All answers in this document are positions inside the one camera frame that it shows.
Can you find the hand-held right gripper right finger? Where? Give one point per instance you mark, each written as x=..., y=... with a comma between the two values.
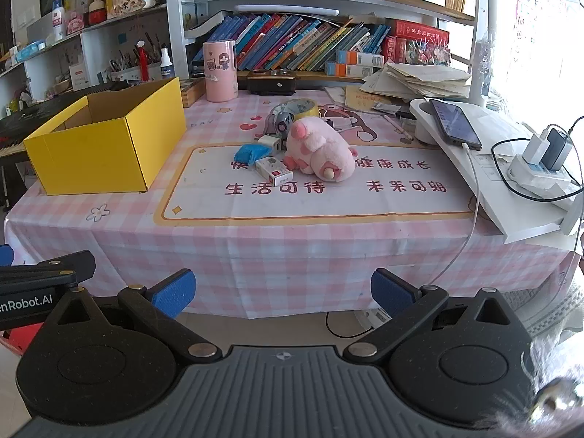
x=392, y=289

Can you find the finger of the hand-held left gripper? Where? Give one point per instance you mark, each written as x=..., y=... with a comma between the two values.
x=54, y=264
x=5, y=255

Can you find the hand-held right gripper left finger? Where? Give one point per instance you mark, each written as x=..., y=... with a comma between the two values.
x=173, y=289

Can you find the yellow cardboard box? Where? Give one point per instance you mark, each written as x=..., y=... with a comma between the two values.
x=91, y=159

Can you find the small white red-label box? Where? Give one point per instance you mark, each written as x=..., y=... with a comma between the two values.
x=273, y=171

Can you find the pink plush pig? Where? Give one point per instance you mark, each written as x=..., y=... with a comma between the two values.
x=319, y=150

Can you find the blue packet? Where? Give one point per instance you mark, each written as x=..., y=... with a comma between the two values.
x=251, y=153

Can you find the small white charger plug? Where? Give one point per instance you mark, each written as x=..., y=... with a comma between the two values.
x=269, y=141

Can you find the yellow tape roll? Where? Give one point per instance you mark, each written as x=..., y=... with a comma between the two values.
x=306, y=110

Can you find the small grey toy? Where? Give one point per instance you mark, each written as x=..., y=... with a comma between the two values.
x=283, y=123

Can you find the pink checked cloth-covered desktop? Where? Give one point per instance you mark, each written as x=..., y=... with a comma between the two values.
x=273, y=246

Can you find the white floor power strip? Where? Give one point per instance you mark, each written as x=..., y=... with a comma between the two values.
x=378, y=318

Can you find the red plastic stool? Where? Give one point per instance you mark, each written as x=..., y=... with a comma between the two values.
x=20, y=337

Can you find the black electronic keyboard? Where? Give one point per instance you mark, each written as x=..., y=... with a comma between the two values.
x=27, y=118

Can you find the white laptop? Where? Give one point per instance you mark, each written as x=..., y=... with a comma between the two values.
x=497, y=191

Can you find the white charger power strip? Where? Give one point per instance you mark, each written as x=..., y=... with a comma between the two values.
x=502, y=171

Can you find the pen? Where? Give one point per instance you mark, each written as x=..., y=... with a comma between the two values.
x=398, y=127

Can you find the black smartphone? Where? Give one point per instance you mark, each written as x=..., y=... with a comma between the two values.
x=454, y=123

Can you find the fuzzy grey sleeve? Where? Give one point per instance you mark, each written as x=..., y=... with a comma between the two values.
x=561, y=374

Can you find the white box with red label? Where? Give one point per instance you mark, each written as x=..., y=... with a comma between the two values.
x=80, y=77

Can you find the brown paper envelope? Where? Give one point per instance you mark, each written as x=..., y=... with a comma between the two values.
x=365, y=100

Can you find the wooden box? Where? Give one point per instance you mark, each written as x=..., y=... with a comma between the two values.
x=189, y=93

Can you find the white charger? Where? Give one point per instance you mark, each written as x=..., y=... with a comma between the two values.
x=534, y=148

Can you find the white pen holder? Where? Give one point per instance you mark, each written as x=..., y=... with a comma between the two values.
x=127, y=73

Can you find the blue tissue pack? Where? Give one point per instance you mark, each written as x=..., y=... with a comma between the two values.
x=31, y=50

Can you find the pile of papers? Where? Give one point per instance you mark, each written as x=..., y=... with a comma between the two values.
x=419, y=80

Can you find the dark grey charger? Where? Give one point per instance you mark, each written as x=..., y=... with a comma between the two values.
x=554, y=150

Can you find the white spray bottle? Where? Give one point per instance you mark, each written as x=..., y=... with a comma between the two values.
x=167, y=68

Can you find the pink cylinder container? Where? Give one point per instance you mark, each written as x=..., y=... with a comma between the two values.
x=219, y=73

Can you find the orange and white box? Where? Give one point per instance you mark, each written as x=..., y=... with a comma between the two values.
x=360, y=58
x=351, y=70

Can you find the black case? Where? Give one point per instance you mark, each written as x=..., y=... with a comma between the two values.
x=271, y=84

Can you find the white lotion bottle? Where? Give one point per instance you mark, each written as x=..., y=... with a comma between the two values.
x=58, y=20

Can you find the red and white jar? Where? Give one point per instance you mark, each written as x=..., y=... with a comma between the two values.
x=97, y=13

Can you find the row of leaning books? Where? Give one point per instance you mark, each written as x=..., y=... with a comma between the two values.
x=296, y=41

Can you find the white wall shelf unit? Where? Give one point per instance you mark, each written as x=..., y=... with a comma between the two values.
x=45, y=29

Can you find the wall poster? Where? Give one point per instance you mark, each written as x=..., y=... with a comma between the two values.
x=538, y=9

